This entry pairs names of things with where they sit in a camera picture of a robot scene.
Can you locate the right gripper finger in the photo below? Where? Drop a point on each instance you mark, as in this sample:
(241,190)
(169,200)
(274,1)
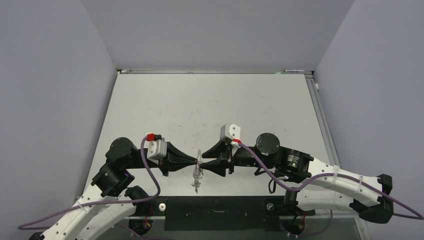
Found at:
(218,166)
(220,149)

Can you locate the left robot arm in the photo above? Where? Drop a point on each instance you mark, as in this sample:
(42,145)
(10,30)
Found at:
(109,198)

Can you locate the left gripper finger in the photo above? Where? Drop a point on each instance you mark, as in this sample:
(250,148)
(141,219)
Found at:
(176,166)
(177,156)

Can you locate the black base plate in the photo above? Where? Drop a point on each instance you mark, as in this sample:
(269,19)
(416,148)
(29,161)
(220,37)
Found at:
(215,213)

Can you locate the aluminium rail frame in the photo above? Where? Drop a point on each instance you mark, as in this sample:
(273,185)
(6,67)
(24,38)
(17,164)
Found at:
(330,147)

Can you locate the red white marker pen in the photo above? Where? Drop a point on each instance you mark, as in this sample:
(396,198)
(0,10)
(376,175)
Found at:
(294,71)

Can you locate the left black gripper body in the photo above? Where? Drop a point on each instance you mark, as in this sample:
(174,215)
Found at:
(163,163)

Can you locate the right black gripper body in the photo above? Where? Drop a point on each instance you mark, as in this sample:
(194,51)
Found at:
(243,157)

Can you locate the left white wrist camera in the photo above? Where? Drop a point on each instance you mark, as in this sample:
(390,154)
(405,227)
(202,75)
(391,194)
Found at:
(156,148)

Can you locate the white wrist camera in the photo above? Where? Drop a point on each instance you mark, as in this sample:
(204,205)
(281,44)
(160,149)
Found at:
(230,134)
(156,148)

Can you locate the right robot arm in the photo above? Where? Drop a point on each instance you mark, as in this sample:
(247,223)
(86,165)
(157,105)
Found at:
(310,183)

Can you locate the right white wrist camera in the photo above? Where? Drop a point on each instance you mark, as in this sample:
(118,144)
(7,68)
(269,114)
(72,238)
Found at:
(230,134)

